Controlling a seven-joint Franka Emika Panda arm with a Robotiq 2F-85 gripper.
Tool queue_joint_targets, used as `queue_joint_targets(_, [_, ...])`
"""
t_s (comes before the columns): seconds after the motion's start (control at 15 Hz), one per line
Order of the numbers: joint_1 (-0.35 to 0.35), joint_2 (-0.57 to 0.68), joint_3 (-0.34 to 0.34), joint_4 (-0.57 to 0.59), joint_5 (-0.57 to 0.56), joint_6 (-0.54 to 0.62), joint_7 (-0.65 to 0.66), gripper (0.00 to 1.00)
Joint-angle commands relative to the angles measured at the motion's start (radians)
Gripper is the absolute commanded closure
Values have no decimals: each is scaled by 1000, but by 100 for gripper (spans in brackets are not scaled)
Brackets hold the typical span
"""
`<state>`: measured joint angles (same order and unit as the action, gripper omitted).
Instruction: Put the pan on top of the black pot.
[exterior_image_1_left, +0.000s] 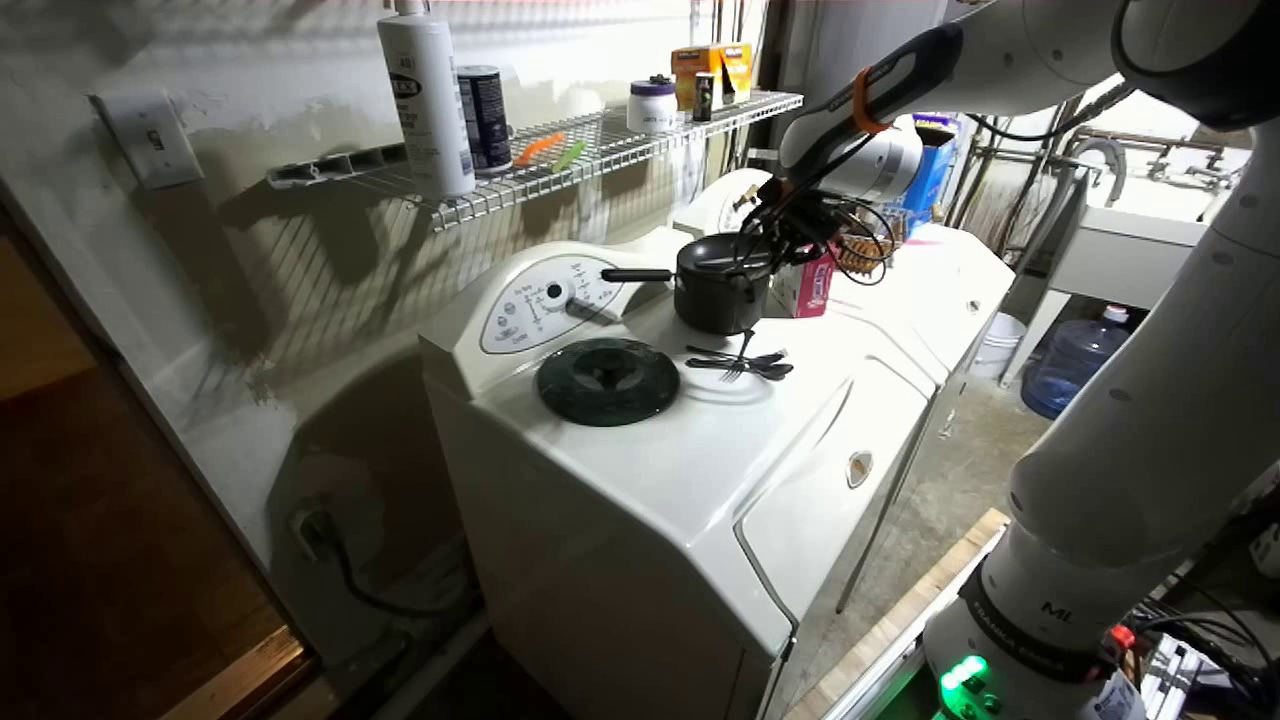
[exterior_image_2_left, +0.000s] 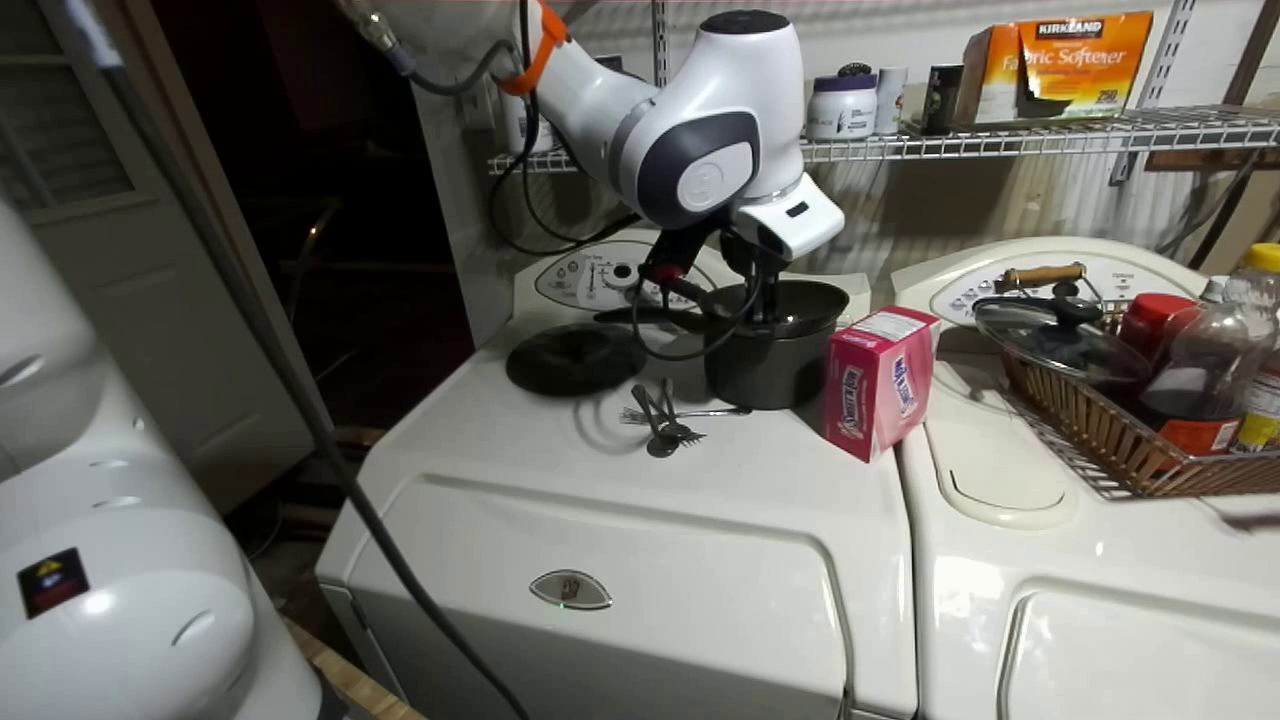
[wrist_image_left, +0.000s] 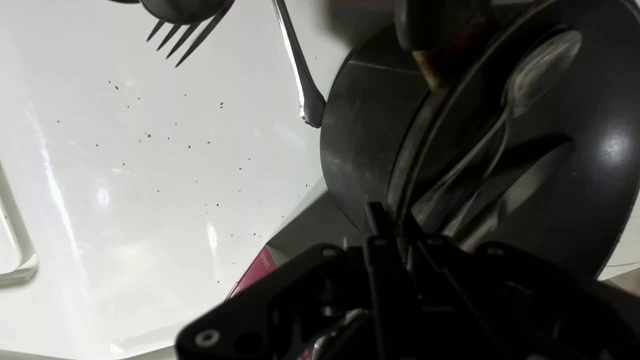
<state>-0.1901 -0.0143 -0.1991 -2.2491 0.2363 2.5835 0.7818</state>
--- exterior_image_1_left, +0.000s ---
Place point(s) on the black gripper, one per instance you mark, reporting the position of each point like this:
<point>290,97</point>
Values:
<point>798,201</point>

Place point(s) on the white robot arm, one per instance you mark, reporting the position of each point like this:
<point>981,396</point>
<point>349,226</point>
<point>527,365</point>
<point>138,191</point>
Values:
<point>1147,442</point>

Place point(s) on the black pot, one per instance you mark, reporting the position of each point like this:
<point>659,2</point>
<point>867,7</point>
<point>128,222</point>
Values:
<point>721,303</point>

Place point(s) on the pink cardboard box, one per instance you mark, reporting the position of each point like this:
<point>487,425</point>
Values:
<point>812,284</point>

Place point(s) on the brown wicker basket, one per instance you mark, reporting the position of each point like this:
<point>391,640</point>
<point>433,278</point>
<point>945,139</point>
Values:
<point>873,258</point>

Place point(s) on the black measuring spoons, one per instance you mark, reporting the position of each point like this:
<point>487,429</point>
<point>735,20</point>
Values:
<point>742,358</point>

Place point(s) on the white dryer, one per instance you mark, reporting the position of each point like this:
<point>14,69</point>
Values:
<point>932,294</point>

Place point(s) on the blue plastic container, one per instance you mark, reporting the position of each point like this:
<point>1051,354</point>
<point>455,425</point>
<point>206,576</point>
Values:
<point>932,175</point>

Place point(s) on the white jar dark lid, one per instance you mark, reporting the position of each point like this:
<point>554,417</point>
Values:
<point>652,104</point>

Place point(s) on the orange cardboard box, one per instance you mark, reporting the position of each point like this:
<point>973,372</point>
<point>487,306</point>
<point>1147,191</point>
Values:
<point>689,69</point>

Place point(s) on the green round lid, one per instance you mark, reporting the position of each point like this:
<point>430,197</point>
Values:
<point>606,381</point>

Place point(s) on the dark blue box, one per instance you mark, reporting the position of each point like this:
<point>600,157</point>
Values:
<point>487,121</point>

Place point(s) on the blue water jug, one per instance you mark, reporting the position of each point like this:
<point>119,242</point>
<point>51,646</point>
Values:
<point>1074,365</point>

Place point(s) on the white washing machine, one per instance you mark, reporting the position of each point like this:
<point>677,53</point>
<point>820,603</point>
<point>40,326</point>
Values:
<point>642,534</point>

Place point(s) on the tall white bottle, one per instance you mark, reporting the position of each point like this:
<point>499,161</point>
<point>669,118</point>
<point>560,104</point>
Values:
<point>426,104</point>

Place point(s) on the wooden base board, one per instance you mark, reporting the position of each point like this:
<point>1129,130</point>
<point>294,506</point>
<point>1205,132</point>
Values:
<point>893,621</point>

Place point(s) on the white wall switch plate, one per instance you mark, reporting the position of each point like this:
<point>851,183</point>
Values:
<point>149,139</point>

